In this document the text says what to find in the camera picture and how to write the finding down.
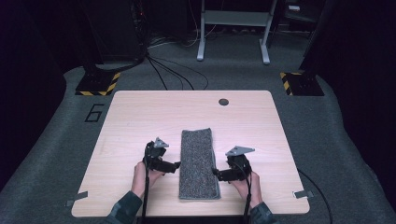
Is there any hand-held gripper cable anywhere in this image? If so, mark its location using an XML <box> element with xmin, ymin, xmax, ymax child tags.
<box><xmin>141</xmin><ymin>144</ymin><xmax>151</xmax><ymax>224</ymax></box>
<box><xmin>233</xmin><ymin>160</ymin><xmax>253</xmax><ymax>224</ymax></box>

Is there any right hand-held gripper cable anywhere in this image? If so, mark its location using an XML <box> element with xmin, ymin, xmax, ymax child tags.
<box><xmin>233</xmin><ymin>160</ymin><xmax>253</xmax><ymax>224</ymax></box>

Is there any grey tape strip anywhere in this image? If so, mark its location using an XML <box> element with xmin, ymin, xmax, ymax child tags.
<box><xmin>64</xmin><ymin>190</ymin><xmax>89</xmax><ymax>208</ymax></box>
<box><xmin>293</xmin><ymin>189</ymin><xmax>315</xmax><ymax>200</ymax></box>

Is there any white metal desk frame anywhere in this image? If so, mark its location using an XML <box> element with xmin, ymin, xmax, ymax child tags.
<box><xmin>196</xmin><ymin>0</ymin><xmax>279</xmax><ymax>66</ymax></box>

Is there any left hand-held gripper cable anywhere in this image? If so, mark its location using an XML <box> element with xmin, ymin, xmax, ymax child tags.
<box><xmin>141</xmin><ymin>144</ymin><xmax>151</xmax><ymax>224</ymax></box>

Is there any black stand base striped edge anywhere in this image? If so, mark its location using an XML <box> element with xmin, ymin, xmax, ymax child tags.
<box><xmin>75</xmin><ymin>72</ymin><xmax>121</xmax><ymax>97</ymax></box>
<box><xmin>279</xmin><ymin>71</ymin><xmax>325</xmax><ymax>97</ymax></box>

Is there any black equipment cabinet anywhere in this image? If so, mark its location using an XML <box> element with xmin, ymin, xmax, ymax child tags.
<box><xmin>83</xmin><ymin>0</ymin><xmax>148</xmax><ymax>63</ymax></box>

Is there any person's left hand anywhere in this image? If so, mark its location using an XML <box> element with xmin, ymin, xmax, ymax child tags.
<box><xmin>130</xmin><ymin>161</ymin><xmax>166</xmax><ymax>200</ymax></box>

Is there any grey towel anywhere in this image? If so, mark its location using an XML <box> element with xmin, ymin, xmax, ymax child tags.
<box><xmin>178</xmin><ymin>127</ymin><xmax>222</xmax><ymax>201</ymax></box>

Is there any white floor cable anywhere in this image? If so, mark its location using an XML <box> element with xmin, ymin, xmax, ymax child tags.
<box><xmin>148</xmin><ymin>24</ymin><xmax>219</xmax><ymax>49</ymax></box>

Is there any black floor cable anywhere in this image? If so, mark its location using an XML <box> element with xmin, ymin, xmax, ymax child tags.
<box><xmin>148</xmin><ymin>56</ymin><xmax>195</xmax><ymax>91</ymax></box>
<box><xmin>151</xmin><ymin>55</ymin><xmax>210</xmax><ymax>91</ymax></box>
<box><xmin>145</xmin><ymin>55</ymin><xmax>169</xmax><ymax>91</ymax></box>
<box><xmin>297</xmin><ymin>168</ymin><xmax>333</xmax><ymax>224</ymax></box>

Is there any person's right hand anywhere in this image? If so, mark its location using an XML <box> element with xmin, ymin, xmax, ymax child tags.
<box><xmin>229</xmin><ymin>171</ymin><xmax>263</xmax><ymax>210</ymax></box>

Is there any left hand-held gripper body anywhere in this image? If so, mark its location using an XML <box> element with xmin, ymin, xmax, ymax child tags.
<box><xmin>142</xmin><ymin>136</ymin><xmax>171</xmax><ymax>173</ymax></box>

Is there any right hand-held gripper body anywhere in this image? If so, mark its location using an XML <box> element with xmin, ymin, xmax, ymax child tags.
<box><xmin>224</xmin><ymin>145</ymin><xmax>256</xmax><ymax>183</ymax></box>

